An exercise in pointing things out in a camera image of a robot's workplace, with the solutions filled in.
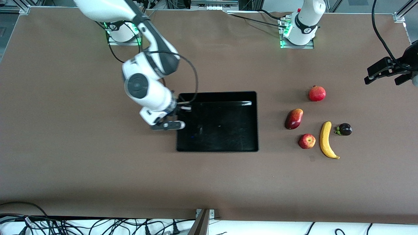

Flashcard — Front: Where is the black plastic box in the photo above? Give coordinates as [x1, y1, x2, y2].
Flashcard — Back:
[176, 91, 259, 153]

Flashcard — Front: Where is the red apple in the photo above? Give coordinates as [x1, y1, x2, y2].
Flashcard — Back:
[298, 133, 316, 149]

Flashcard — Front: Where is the yellow banana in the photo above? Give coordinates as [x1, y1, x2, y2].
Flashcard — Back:
[319, 121, 340, 160]

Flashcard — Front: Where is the red pomegranate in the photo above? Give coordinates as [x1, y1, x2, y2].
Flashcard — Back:
[309, 85, 326, 102]

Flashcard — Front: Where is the dark purple mangosteen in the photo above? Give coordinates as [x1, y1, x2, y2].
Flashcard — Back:
[334, 123, 352, 136]

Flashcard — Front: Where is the brown paper table cover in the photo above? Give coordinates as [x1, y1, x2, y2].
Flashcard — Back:
[0, 7, 418, 226]

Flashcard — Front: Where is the red yellow mango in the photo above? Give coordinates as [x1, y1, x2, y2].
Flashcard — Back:
[285, 108, 304, 130]

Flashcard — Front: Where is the white board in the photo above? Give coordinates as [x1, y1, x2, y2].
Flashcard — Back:
[0, 218, 418, 235]

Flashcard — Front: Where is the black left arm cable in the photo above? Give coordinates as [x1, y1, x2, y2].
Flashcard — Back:
[372, 0, 418, 71]

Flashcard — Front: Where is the aluminium frame profile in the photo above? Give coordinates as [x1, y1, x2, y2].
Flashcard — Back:
[397, 0, 418, 17]

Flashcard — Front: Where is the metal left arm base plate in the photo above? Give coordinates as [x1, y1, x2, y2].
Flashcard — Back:
[278, 16, 315, 49]

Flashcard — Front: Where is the silver metal rail block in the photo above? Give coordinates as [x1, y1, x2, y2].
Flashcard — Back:
[190, 0, 239, 11]

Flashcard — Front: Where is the silver post bracket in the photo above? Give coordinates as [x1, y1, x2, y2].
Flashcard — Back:
[195, 209, 216, 220]

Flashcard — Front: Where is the grey metal post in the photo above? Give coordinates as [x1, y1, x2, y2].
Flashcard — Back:
[188, 209, 210, 235]

